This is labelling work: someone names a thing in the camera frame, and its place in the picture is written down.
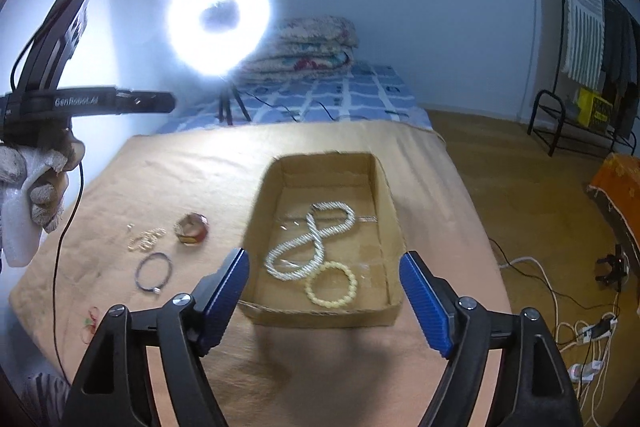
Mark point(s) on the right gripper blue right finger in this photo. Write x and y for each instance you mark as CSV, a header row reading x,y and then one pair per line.
x,y
433,302

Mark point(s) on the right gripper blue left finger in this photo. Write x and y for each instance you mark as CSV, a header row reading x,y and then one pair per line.
x,y
215,298

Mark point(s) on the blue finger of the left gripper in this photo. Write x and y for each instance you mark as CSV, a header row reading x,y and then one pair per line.
x,y
144,102

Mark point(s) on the blue bangle with pearl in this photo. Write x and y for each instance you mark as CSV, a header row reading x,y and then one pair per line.
x,y
153,273

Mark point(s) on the red strap wristwatch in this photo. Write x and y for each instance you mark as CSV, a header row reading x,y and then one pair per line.
x,y
191,229

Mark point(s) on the small cream pearl strand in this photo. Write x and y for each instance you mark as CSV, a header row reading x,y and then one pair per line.
x,y
145,240

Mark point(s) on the red cord jade pendant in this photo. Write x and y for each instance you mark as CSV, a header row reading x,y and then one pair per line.
x,y
91,323

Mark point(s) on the left hand grey knit glove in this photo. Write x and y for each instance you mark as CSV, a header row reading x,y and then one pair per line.
x,y
63,153

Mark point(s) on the brown cardboard tray box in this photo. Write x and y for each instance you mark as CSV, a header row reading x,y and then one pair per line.
x,y
324,241

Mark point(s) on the white power strip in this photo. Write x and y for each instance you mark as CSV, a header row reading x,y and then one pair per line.
x,y
596,337

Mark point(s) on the folded floral quilt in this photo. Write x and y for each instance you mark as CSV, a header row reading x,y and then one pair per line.
x,y
302,47

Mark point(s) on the black clamp on floor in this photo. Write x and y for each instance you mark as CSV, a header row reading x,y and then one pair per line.
x,y
613,269

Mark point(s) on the orange cloth covered table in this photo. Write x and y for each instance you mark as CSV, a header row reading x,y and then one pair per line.
x,y
618,181

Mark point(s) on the yellow box on rack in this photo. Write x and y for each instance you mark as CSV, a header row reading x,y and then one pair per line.
x,y
594,112

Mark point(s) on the black clothes rack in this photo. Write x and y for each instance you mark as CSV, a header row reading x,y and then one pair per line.
x,y
553,119

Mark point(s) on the dark hanging clothes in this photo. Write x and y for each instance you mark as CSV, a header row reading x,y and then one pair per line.
x,y
620,65

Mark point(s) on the white striped hanging cloth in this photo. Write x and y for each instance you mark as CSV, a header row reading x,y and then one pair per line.
x,y
584,41

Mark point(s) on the ring light on tripod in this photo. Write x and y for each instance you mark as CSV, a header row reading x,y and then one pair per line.
x,y
213,38

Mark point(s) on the white foam handle wrap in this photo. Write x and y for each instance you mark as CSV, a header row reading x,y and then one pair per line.
x,y
20,235

